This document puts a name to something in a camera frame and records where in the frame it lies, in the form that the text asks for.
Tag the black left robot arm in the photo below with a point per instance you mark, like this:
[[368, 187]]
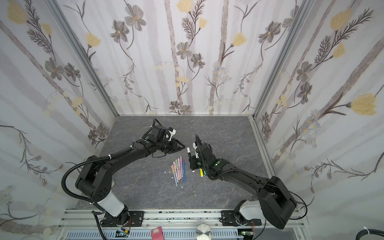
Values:
[[95, 179]]

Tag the aluminium front rail frame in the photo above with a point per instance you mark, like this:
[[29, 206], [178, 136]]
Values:
[[176, 224]]

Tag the purple capped pink pen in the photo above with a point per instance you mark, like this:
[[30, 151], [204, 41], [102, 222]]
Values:
[[181, 168]]

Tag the black marker white cap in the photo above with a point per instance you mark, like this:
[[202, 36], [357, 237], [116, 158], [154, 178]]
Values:
[[189, 153]]

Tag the shiny metal round object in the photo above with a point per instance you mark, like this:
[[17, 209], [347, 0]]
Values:
[[203, 232]]

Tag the light pink capped pen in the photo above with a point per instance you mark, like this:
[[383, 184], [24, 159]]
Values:
[[175, 171]]

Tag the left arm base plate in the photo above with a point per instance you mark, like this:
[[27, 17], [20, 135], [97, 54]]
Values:
[[126, 218]]

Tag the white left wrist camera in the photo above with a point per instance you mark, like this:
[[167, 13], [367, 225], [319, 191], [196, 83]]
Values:
[[171, 134]]

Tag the green capped pink pen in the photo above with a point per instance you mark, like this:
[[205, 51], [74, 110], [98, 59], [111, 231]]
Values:
[[177, 170]]

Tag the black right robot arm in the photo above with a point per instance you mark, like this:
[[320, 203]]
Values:
[[274, 202]]

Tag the pink object at front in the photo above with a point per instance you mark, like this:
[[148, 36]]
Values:
[[157, 234]]

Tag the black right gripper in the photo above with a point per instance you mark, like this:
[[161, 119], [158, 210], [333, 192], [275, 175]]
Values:
[[199, 151]]

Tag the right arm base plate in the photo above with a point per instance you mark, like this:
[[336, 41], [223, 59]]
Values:
[[235, 219]]

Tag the yellow highlighter marker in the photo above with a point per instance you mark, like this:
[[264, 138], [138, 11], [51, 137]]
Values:
[[201, 172]]

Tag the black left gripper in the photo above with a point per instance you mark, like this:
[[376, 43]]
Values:
[[175, 146]]

